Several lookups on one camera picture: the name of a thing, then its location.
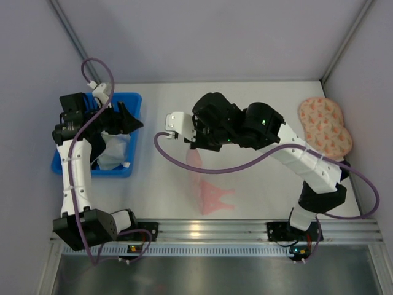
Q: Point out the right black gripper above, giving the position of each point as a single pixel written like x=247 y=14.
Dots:
x=200 y=141

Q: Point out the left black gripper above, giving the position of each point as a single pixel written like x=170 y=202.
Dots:
x=117 y=117

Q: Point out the pink bra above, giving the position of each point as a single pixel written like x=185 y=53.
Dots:
x=208 y=196

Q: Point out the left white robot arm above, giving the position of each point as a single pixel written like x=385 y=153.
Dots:
x=81 y=223

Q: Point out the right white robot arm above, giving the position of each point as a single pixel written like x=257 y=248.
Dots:
x=215 y=121

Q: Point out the floral padded laundry case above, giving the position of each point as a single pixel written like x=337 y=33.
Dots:
x=323 y=124

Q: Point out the blue plastic bin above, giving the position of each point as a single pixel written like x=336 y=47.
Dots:
x=78 y=108

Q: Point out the dark navy garment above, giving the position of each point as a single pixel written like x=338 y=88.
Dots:
x=98 y=146

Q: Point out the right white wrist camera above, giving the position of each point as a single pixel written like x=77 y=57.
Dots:
x=180 y=123

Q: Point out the aluminium mounting rail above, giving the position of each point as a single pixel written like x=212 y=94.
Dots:
x=254 y=231

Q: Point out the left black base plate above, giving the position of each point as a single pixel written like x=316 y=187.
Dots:
x=142 y=232

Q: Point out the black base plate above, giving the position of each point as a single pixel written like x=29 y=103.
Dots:
x=281 y=231
x=142 y=232

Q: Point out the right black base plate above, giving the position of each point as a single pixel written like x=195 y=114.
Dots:
x=281 y=231

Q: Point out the slotted cable duct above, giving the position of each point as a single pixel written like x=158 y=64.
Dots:
x=208 y=250

